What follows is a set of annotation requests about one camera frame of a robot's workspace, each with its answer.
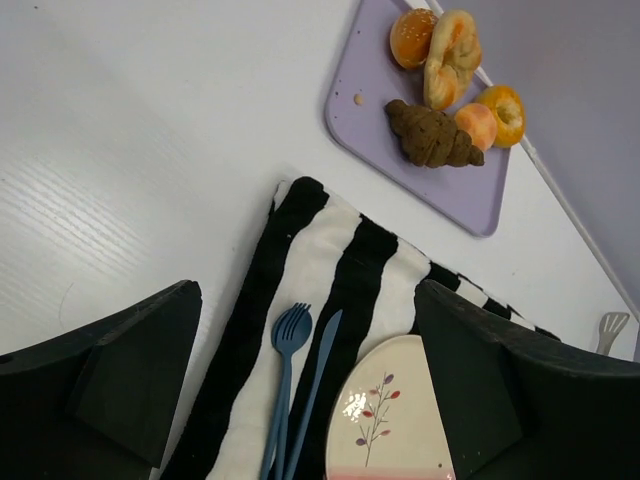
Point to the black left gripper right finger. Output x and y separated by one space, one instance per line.
517 404

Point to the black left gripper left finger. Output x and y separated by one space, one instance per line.
98 402

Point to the brown chocolate croissant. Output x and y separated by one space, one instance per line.
431 139

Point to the small round peach bun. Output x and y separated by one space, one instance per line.
478 121

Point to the twisted golden bread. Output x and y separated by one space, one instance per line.
454 55

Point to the floral ceramic plate pink rim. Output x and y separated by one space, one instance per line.
386 422

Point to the blue plastic knife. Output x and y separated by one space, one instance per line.
322 357

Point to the blue plastic fork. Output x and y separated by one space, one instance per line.
289 334

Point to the black white striped cloth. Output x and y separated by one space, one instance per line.
319 250

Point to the lavender plastic tray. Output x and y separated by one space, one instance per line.
375 110

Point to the sesame seed bun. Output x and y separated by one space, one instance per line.
410 37

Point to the orange ring donut bread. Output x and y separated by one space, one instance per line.
508 111

